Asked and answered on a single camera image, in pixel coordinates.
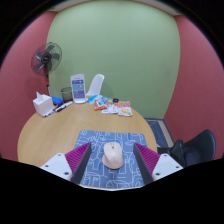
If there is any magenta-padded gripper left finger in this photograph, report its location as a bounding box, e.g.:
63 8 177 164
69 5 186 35
39 142 93 186

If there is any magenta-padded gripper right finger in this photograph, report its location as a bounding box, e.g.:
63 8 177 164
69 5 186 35
131 142 184 186

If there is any beige computer mouse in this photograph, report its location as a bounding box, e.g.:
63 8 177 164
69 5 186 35
101 141 125 170

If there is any blue patterned mouse pad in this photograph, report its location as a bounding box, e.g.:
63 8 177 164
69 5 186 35
71 129 150 188

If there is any black office chair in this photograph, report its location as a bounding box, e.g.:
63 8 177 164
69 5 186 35
182 129 217 167

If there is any red-capped white marker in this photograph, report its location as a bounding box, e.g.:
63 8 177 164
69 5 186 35
44 108 56 118
55 100 74 113

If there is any black-capped white marker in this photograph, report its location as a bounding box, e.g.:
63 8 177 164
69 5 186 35
48 105 60 116

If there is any white tissue box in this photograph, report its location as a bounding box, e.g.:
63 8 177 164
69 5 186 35
32 91 55 118

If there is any blue whiteboard eraser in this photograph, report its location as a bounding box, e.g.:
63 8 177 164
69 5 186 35
51 95 64 106

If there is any dark mesh pen cup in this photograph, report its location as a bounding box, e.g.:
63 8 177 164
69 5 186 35
60 86 74 103

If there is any orange snack packet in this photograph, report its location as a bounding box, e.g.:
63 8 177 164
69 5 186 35
93 99 109 112

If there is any white snack packet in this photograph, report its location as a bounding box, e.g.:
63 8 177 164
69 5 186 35
101 103 119 115

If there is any light blue packet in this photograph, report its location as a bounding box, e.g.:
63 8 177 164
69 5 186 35
87 94 113 105

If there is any clear acrylic sign stand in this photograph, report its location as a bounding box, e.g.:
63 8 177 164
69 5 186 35
69 73 88 105

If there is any white plastic chair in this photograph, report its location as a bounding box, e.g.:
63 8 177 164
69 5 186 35
85 73 105 98

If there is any red-poled standing fan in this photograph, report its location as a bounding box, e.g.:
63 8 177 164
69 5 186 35
30 41 63 96

